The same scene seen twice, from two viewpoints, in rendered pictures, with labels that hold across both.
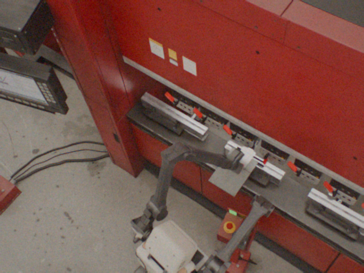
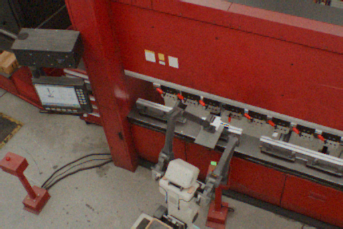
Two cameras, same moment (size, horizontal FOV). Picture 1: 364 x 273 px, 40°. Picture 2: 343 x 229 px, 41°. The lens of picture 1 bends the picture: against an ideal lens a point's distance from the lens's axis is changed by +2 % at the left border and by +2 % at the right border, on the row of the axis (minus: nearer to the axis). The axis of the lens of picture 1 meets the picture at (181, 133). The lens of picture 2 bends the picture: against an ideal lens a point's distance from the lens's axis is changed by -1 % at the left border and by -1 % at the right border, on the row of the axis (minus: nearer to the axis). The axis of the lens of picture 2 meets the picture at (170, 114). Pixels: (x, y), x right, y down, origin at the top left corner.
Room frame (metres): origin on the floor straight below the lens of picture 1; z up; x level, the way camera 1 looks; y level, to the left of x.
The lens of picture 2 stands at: (-1.08, 0.58, 4.22)
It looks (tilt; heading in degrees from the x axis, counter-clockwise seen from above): 50 degrees down; 347
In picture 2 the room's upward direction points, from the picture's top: 6 degrees counter-clockwise
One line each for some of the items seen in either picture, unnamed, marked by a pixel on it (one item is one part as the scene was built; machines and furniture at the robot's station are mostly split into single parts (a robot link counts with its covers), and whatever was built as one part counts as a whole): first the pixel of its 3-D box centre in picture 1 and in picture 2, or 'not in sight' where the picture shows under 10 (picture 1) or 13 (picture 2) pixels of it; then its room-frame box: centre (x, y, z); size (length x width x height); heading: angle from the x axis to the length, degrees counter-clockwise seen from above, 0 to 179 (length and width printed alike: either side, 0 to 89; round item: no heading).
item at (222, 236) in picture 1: (237, 230); (218, 175); (0.92, -0.25, 0.75); 0.20 x 0.16 x 0.18; 56
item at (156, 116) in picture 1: (163, 121); (154, 115); (1.67, 0.11, 0.89); 0.30 x 0.05 x 0.03; 47
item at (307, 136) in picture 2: not in sight; (305, 129); (0.78, -0.94, 1.26); 0.15 x 0.09 x 0.17; 47
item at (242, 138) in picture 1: (244, 129); (212, 102); (1.32, -0.36, 1.26); 0.15 x 0.09 x 0.17; 47
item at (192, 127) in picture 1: (174, 116); (161, 110); (1.68, 0.03, 0.92); 0.50 x 0.06 x 0.10; 47
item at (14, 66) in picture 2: not in sight; (5, 61); (2.82, 1.39, 1.04); 0.30 x 0.26 x 0.12; 38
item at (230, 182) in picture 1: (233, 171); (209, 134); (1.20, -0.28, 1.00); 0.26 x 0.18 x 0.01; 137
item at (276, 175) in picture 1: (253, 162); (221, 128); (1.27, -0.42, 0.92); 0.39 x 0.06 x 0.10; 47
